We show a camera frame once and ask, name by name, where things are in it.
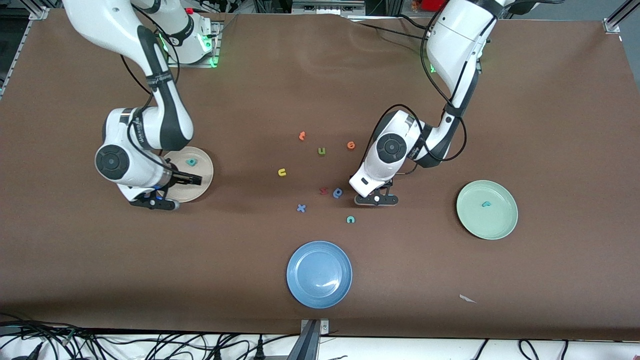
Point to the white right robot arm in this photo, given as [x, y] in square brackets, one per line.
[120, 162]

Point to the silver metal frame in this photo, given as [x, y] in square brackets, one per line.
[327, 7]

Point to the red box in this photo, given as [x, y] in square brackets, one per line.
[430, 5]

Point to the blue plate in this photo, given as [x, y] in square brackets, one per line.
[319, 274]

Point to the light green plate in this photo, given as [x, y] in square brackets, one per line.
[500, 220]

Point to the silver metal bracket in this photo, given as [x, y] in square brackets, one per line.
[324, 327]

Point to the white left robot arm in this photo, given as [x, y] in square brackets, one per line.
[390, 150]

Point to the beige brown plate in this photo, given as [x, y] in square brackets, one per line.
[192, 194]

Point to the dark metal beam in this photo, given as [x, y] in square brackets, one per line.
[306, 345]

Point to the blue foam letter g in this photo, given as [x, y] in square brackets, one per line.
[335, 192]

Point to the teal foam letter b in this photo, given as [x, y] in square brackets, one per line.
[188, 161]

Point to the brown table cover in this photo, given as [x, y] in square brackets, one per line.
[100, 250]

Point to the white paper scrap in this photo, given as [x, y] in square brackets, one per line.
[466, 298]

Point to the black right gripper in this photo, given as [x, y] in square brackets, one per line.
[176, 176]

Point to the silver corner bracket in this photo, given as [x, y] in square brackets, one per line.
[39, 13]

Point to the aluminium profile rail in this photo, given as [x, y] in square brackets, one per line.
[617, 20]

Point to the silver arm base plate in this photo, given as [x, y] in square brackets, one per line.
[217, 50]

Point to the black power plug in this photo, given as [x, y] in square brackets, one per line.
[217, 354]
[35, 352]
[259, 350]

